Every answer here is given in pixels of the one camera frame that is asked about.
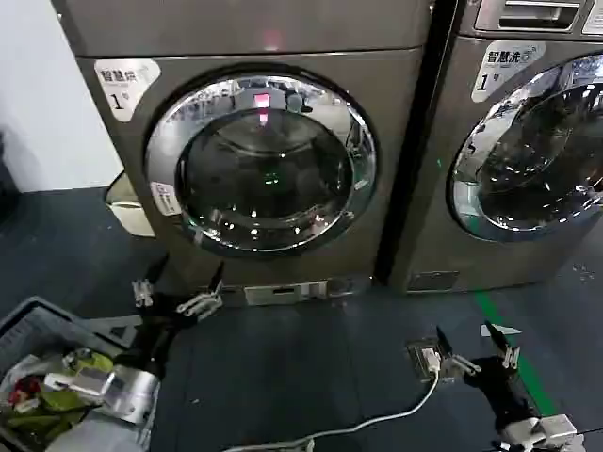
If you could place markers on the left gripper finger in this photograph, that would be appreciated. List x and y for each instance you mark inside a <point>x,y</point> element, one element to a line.
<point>202,305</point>
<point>142,293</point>

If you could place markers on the white cloth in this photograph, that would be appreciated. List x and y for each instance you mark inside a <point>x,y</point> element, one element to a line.
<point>19,369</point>

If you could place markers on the steel floor socket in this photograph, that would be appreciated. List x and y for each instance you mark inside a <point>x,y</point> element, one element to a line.
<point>421,355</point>

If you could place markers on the white number label sticker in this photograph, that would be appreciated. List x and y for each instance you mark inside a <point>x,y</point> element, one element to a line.
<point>123,87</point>
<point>506,70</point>

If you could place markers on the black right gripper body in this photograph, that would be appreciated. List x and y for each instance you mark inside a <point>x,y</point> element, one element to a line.
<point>506,391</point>

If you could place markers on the grey dryer with red light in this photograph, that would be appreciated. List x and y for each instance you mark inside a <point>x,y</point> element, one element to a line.
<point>264,33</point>

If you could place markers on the beige box beside dryer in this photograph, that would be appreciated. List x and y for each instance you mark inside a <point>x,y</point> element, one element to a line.
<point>132,207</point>

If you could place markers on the red cloth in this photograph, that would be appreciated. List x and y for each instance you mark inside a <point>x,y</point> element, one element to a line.
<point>26,390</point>

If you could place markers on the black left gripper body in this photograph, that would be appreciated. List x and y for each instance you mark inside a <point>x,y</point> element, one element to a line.
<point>158,329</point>

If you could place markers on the grey dryer with drawer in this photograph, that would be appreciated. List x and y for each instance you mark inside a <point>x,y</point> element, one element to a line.
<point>471,263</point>

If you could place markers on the white floor tape scrap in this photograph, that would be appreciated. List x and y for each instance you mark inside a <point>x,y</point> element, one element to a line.
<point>511,329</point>

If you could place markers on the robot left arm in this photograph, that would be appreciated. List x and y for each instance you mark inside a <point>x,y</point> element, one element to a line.
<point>127,391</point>

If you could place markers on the round glass dryer door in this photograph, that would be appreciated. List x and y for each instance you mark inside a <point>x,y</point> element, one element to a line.
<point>264,188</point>
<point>542,165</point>

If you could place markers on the grey plastic laundry basket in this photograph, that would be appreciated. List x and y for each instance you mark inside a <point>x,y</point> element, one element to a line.
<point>44,320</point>

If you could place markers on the green cloth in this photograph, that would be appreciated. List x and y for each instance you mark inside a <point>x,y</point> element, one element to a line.
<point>52,405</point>

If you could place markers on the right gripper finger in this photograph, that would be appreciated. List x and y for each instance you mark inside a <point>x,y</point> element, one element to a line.
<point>510,358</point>
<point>456,367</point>

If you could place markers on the small white warning sticker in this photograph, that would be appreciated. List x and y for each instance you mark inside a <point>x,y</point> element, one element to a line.
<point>165,198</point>

